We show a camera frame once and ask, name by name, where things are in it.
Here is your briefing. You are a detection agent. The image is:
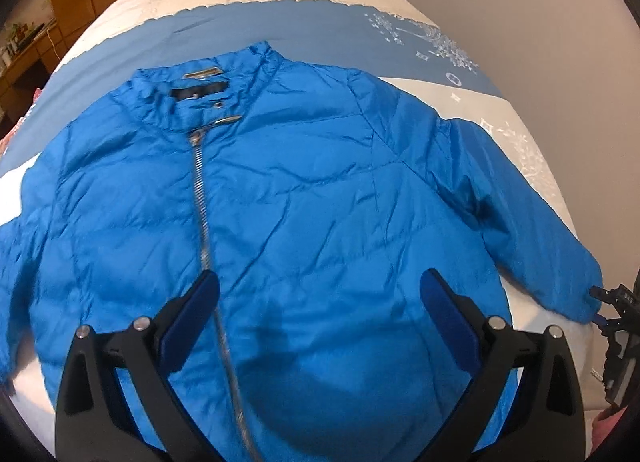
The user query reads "blue puffer jacket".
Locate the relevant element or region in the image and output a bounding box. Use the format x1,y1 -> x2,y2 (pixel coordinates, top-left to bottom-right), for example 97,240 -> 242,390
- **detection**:
0,40 -> 606,462

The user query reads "wooden desk with clutter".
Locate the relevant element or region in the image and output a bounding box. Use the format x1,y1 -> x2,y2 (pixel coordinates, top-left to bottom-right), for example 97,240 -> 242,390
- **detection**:
0,20 -> 68,137

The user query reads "pink sleeve forearm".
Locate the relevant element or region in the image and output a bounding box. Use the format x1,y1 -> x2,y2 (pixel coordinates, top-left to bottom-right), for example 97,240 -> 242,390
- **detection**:
590,407 -> 627,454

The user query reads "blue and white bedsheet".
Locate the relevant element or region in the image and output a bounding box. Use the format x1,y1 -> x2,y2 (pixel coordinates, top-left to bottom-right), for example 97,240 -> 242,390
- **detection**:
0,0 -> 597,458

